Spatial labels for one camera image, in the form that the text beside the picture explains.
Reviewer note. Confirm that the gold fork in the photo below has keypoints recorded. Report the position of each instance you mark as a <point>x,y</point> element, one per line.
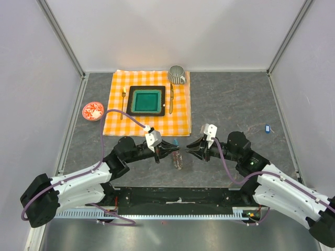
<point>123,94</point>

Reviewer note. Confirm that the aluminium corner post right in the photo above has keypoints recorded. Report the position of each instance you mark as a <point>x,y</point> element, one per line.
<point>289,35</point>

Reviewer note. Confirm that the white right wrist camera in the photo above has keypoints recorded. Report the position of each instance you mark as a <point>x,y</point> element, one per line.
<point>209,130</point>

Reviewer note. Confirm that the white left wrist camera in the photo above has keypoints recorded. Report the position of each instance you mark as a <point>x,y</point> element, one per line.
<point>153,137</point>

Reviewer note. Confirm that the red white patterned bowl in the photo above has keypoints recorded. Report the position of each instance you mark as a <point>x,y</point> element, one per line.
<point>93,111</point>

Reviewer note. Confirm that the aluminium corner post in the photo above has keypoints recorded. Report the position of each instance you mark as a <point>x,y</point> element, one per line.
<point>289,35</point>
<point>48,13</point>

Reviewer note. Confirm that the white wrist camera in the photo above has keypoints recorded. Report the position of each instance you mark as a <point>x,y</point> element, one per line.
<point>209,130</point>
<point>153,137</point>

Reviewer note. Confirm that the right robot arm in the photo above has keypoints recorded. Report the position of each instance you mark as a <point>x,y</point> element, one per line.
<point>269,186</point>

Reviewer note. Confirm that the gold knife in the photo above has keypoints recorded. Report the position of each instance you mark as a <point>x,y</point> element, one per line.
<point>171,99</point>

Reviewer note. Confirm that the blue key tag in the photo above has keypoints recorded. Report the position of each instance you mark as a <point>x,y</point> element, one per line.
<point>268,129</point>

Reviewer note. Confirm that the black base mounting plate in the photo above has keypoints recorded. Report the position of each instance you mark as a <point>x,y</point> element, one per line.
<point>185,199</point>

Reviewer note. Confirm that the black teal square plate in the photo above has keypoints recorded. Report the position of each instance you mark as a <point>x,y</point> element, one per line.
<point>146,101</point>

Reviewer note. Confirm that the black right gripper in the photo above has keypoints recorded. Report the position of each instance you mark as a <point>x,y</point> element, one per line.
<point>200,148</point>

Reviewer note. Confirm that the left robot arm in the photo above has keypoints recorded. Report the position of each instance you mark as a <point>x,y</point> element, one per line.
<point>47,196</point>

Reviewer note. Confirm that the grey striped mug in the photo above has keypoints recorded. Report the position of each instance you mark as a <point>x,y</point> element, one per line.
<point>176,75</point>

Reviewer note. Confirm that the aluminium corner post left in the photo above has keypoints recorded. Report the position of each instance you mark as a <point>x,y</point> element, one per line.
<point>48,13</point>

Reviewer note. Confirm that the yellow checkered cloth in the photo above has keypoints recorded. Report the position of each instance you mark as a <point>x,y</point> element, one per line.
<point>118,123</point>

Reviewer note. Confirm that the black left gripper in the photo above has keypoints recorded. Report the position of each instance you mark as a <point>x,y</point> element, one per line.
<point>163,150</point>

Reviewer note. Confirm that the grey slotted cable duct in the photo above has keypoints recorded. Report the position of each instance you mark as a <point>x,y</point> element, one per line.
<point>233,213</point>

